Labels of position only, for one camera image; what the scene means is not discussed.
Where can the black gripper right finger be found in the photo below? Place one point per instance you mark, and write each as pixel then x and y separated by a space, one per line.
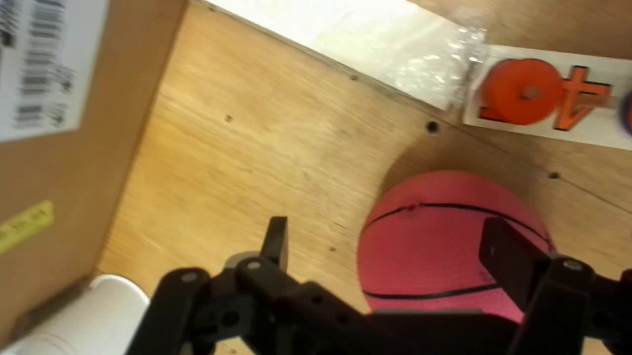
pixel 566 309

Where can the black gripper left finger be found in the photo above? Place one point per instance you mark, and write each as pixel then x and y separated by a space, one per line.
pixel 198 316

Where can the pink rubber basketball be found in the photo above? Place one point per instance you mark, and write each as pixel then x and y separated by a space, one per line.
pixel 427 249

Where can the white paper cup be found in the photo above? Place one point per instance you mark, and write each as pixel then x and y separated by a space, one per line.
pixel 80 316

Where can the large brown cardboard box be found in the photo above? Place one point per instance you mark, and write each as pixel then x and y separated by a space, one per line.
pixel 100 171

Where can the white foam block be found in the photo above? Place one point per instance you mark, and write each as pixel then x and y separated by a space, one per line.
pixel 368 40

